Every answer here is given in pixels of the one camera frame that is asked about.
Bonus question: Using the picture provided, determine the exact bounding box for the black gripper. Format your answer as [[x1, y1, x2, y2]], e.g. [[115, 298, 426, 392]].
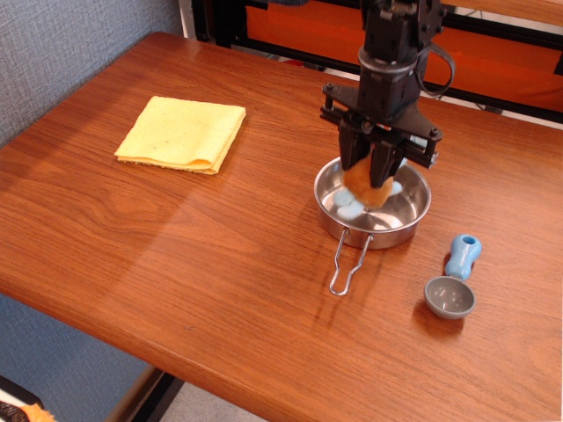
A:
[[320, 65, 443, 188]]

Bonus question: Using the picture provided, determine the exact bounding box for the blue and brown plush toy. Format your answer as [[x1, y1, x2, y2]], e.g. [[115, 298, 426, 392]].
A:
[[333, 156, 403, 221]]

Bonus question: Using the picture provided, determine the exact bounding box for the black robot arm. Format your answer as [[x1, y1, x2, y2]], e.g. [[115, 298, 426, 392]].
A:
[[321, 1, 445, 188]]

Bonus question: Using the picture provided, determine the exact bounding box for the folded yellow towel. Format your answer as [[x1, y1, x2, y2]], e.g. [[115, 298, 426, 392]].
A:
[[114, 96, 246, 175]]

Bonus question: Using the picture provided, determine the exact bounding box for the stainless steel pan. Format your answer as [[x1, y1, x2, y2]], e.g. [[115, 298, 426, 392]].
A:
[[313, 158, 432, 296]]

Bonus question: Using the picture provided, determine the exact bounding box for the orange fuzzy object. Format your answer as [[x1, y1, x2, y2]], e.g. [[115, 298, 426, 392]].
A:
[[0, 402, 55, 422]]

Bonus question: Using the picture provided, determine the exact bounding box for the orange panel black frame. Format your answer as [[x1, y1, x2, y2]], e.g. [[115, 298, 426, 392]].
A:
[[192, 1, 562, 123]]

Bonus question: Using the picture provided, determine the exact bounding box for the blue handled grey scoop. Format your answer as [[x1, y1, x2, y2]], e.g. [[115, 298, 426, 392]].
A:
[[424, 234, 482, 320]]

